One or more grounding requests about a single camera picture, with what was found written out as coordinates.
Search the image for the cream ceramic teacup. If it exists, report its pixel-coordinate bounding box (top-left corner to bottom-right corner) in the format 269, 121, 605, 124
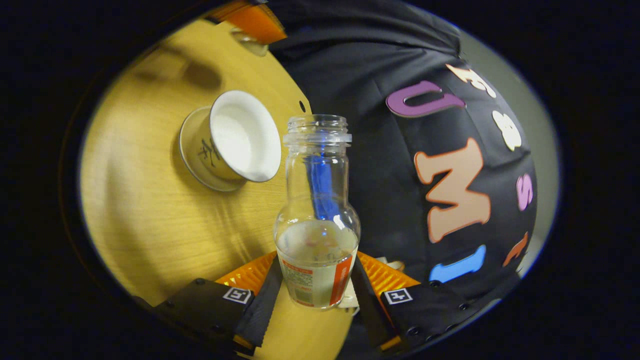
192, 90, 282, 183

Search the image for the clear glass water bottle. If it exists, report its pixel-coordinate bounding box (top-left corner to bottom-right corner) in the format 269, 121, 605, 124
273, 114, 362, 311

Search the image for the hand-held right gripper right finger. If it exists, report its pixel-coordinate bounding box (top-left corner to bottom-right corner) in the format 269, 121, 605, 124
350, 251, 501, 353

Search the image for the black backdrop cloth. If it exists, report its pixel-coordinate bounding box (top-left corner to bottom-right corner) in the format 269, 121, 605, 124
267, 0, 541, 351

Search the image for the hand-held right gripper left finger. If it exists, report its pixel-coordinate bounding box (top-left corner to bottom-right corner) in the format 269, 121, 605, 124
150, 251, 285, 357

